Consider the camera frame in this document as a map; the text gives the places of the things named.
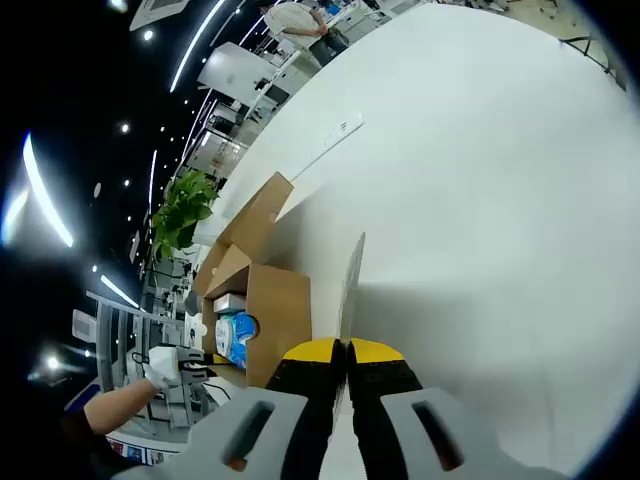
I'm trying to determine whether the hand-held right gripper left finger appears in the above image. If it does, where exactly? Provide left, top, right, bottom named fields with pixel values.
left=112, top=337, right=349, bottom=480

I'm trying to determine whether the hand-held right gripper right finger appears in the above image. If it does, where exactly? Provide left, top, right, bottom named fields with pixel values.
left=346, top=337, right=566, bottom=480

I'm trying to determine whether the blue soft item wipes pack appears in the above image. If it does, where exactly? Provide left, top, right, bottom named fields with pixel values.
left=213, top=309, right=262, bottom=370

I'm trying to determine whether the brown cardboard shoe box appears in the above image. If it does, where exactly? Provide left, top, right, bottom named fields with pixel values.
left=192, top=171, right=314, bottom=389

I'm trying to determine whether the thin white sheet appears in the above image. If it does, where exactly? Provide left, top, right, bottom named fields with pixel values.
left=338, top=232, right=367, bottom=347

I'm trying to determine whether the potted green plant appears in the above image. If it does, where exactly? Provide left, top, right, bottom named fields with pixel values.
left=149, top=169, right=236, bottom=264

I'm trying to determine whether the ceiling air conditioner vent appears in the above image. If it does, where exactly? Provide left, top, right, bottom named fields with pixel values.
left=128, top=0, right=191, bottom=32

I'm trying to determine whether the black folding stand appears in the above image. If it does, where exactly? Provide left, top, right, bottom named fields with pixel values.
left=557, top=32, right=629, bottom=91

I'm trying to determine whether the blue framed wall poster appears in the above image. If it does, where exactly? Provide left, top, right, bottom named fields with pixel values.
left=104, top=433, right=179, bottom=466

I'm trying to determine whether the table cable port cover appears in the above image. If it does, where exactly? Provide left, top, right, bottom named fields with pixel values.
left=292, top=109, right=365, bottom=179

